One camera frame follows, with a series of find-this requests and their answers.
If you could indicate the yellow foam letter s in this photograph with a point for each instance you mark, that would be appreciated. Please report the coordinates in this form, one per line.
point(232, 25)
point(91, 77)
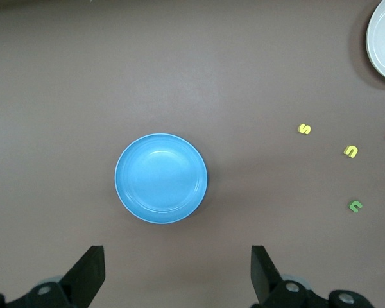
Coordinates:
point(304, 129)

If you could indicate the blue plate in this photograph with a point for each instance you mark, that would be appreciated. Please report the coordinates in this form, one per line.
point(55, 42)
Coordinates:
point(161, 178)

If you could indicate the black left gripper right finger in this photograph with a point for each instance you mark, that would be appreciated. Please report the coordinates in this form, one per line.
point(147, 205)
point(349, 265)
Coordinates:
point(266, 282)

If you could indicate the yellow foam letter u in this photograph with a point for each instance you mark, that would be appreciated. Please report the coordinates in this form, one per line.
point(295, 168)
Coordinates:
point(349, 149)

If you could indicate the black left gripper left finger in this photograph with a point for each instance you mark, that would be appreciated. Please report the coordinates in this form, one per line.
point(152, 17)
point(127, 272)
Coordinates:
point(80, 282)

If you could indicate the green foam letter n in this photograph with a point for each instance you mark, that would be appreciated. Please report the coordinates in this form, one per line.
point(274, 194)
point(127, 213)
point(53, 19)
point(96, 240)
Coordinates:
point(353, 205)

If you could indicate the white plate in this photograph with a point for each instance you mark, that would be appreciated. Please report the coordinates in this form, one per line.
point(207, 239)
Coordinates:
point(383, 41)

